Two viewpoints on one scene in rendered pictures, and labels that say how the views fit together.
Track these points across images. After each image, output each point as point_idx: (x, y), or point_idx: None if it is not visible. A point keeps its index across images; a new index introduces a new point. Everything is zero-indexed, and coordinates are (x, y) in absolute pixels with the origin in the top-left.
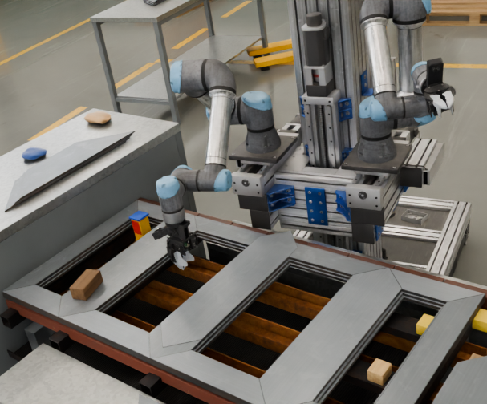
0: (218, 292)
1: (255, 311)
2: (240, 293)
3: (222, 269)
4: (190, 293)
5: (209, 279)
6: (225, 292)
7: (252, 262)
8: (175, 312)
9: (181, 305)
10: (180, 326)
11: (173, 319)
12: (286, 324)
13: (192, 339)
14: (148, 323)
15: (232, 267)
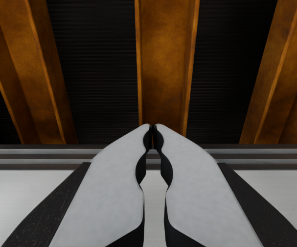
0: (147, 213)
1: (253, 85)
2: (165, 245)
3: (247, 172)
4: (193, 26)
5: (285, 12)
6: (155, 224)
7: None
8: (10, 175)
9: (41, 173)
10: None
11: None
12: (236, 138)
13: None
14: (26, 2)
15: (266, 187)
